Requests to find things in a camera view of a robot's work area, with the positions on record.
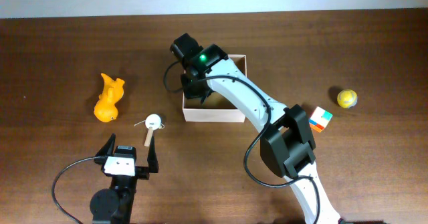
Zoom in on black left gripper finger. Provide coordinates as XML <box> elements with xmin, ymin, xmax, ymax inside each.
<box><xmin>96</xmin><ymin>134</ymin><xmax>116</xmax><ymax>156</ymax></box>
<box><xmin>147</xmin><ymin>136</ymin><xmax>159</xmax><ymax>173</ymax></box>

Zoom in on colourful puzzle cube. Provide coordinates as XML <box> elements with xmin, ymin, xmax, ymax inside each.
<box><xmin>309</xmin><ymin>106</ymin><xmax>333</xmax><ymax>132</ymax></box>

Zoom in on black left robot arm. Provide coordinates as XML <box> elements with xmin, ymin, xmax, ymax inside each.
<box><xmin>90</xmin><ymin>134</ymin><xmax>159</xmax><ymax>224</ymax></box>

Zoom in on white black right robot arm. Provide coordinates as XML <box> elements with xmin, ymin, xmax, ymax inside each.
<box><xmin>171</xmin><ymin>43</ymin><xmax>344</xmax><ymax>223</ymax></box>

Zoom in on pink cardboard box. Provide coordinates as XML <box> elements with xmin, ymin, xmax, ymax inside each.
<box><xmin>182</xmin><ymin>53</ymin><xmax>247</xmax><ymax>123</ymax></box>

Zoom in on white wooden paddle toy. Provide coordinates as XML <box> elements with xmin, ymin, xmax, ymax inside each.
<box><xmin>134</xmin><ymin>114</ymin><xmax>165</xmax><ymax>147</ymax></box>

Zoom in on orange rubber fish toy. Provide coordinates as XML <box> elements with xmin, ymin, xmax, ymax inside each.
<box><xmin>94</xmin><ymin>73</ymin><xmax>125</xmax><ymax>122</ymax></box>

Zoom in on yellow grey ball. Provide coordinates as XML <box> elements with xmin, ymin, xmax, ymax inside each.
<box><xmin>337</xmin><ymin>89</ymin><xmax>358</xmax><ymax>108</ymax></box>

